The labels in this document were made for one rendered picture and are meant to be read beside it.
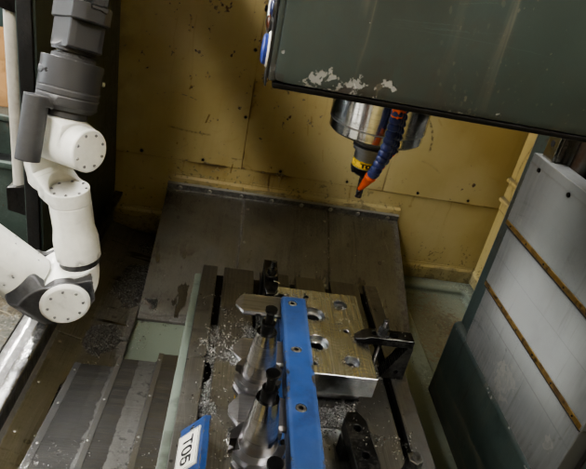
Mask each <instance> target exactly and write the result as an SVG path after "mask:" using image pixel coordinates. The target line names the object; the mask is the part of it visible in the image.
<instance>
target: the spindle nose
mask: <svg viewBox="0 0 586 469"><path fill-rule="evenodd" d="M391 110H392V109H390V108H384V107H379V106H374V105H368V104H363V103H358V102H352V101H346V100H337V99H333V102H332V107H331V111H330V114H331V116H330V121H329V124H330V125H331V127H332V128H333V129H334V130H335V131H336V132H337V133H339V134H340V135H341V136H343V137H345V138H347V139H349V140H352V141H356V142H359V143H362V144H364V145H368V146H372V147H376V148H380V146H381V145H382V144H383V138H384V137H385V131H386V130H387V125H388V124H389V123H390V122H389V118H390V114H391ZM430 118H431V116H430V115H427V114H417V113H411V112H409V113H408V114H407V120H406V126H405V127H404V130H405V133H404V134H403V135H402V136H403V139H402V140H401V141H400V147H399V148H397V151H406V150H412V149H415V148H417V147H419V146H420V145H421V142H422V138H423V137H424V136H425V133H426V130H427V127H428V124H429V121H430Z"/></svg>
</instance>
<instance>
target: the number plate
mask: <svg viewBox="0 0 586 469"><path fill-rule="evenodd" d="M201 426H202V425H199V426H197V427H196V428H194V429H193V430H192V431H191V432H189V433H188V434H186V435H184V436H183V437H181V438H180V440H179V445H178V451H177V457H176V462H175V468H174V469H188V468H190V467H192V466H193V465H195V464H196V463H197V456H198V449H199V441H200V434H201Z"/></svg>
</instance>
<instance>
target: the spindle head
mask: <svg viewBox="0 0 586 469"><path fill-rule="evenodd" d="M267 77H268V79H269V80H271V81H272V87H273V88H278V89H283V90H288V91H294V92H299V93H304V94H310V95H315V96H321V97H326V98H331V99H337V100H343V101H352V102H358V103H363V104H368V105H374V106H379V107H384V108H390V109H395V110H401V111H406V112H411V113H417V114H427V115H432V116H438V117H443V118H448V119H454V120H459V121H464V122H470V123H475V124H481V125H486V126H492V127H501V128H507V129H512V130H518V131H523V132H528V133H534V134H540V135H544V136H550V137H555V138H560V139H566V140H572V141H581V142H586V0H279V6H278V12H277V18H276V24H275V29H274V36H273V46H272V52H271V58H270V64H269V70H268V75H267Z"/></svg>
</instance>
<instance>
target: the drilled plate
mask: <svg viewBox="0 0 586 469"><path fill-rule="evenodd" d="M289 291H290V292H289ZM279 292H280V293H279ZM283 292H284V294H283ZM287 293H289V294H288V296H290V297H294V298H302V299H303V297H304V296H305V301H306V300H307V301H306V307H307V306H308V307H309V305H310V307H309V308H308V307H307V316H308V320H312V321H309V322H308V323H309V331H310V339H311V346H312V355H313V357H314V358H313V369H314V377H315V385H316V392H318V393H328V394H337V395H354V396H363V397H372V396H373V393H374V390H375V387H376V385H377V382H378V378H377V374H376V370H375V368H374V364H373V360H372V356H371V353H370V350H369V346H368V344H366V343H361V342H354V341H353V339H352V338H354V336H353V335H354V333H355V332H357V331H359V330H361V329H364V325H363V321H362V317H361V314H360V310H359V307H358V303H357V299H356V297H354V296H347V295H340V294H333V293H325V292H318V291H310V290H303V289H295V288H281V287H278V292H277V293H276V294H277V295H274V297H278V298H282V297H283V296H286V297H288V296H287ZM304 293H305V294H307V295H304ZM285 294H286V295H285ZM293 294H296V295H293ZM297 296H298V297H297ZM306 297H307V298H306ZM313 297H315V298H317V299H313ZM336 299H338V300H342V301H341V302H340V301H338V300H336ZM345 302H347V304H345ZM331 305H332V306H331ZM347 305H348V306H347ZM334 306H335V307H337V308H340V307H341V309H342V310H341V309H339V310H338V309H337V310H336V309H335V307H334ZM316 308H317V309H318V310H317V309H316ZM319 309H320V310H319ZM322 310H323V311H322ZM343 310H346V311H343ZM324 314H325V315H324ZM324 317H326V318H325V319H324V320H325V321H323V320H322V321H321V322H320V319H321V318H322V319H323V318H324ZM327 317H329V318H327ZM342 318H343V319H342ZM314 320H316V321H314ZM349 320H350V321H349ZM313 321H314V322H313ZM338 321H339V323H338ZM319 322H320V323H319ZM336 322H337V323H336ZM314 323H315V324H314ZM341 323H342V324H341ZM320 324H321V326H320ZM333 324H334V325H333ZM351 336H352V337H351ZM329 346H330V348H329ZM314 349H315V350H314ZM317 349H318V350H320V351H317ZM324 349H326V350H325V351H324ZM348 351H349V352H348ZM347 354H349V355H350V356H348V355H347ZM314 355H316V356H314ZM346 355H347V356H346ZM344 356H346V357H344ZM335 357H336V358H335ZM344 358H345V360H344ZM318 359H319V360H318ZM321 359H322V360H321ZM314 360H315V362H314ZM317 360H318V362H316V361H317ZM342 360H344V361H346V363H343V362H342ZM316 363H318V364H320V365H319V366H320V367H319V366H318V364H316ZM359 363H360V364H359ZM347 364H348V365H350V366H348V365H347ZM351 366H353V368H352V367H351Z"/></svg>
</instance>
